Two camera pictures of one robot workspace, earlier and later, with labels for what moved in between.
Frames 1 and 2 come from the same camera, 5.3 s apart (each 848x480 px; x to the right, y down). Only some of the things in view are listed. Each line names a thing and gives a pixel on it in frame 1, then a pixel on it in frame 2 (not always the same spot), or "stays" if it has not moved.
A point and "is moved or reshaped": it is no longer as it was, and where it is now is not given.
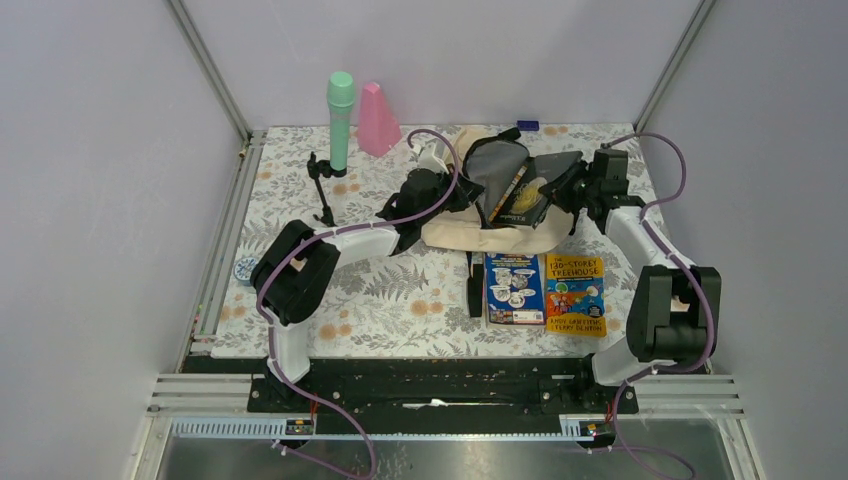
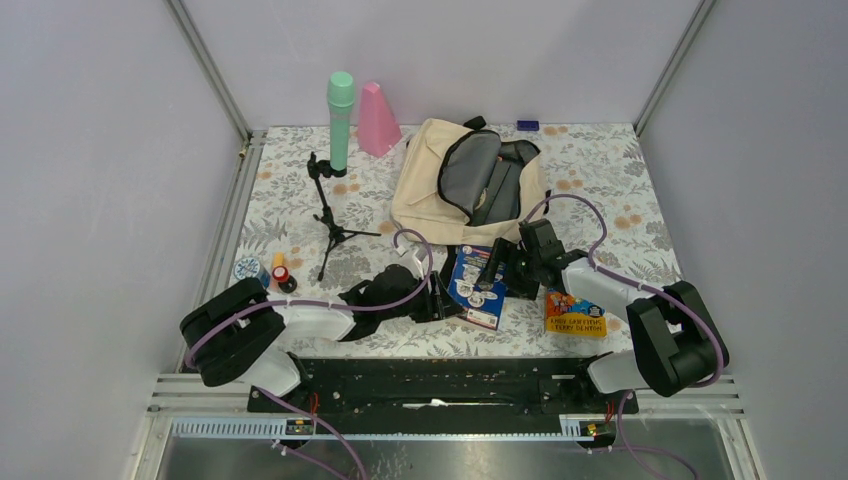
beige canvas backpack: x=496 y=160 is moved or reshaped
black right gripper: x=557 y=190 to x=508 y=252
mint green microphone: x=341 y=95 stays
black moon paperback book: x=524 y=202 to x=502 y=198
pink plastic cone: x=378 y=129 stays
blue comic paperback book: x=515 y=290 is moved or reshaped
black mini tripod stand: x=316 y=169 stays
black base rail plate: x=439 y=391 stays
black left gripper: x=466 y=190 to x=438 y=306
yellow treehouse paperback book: x=575 y=295 stays
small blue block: x=527 y=125 stays
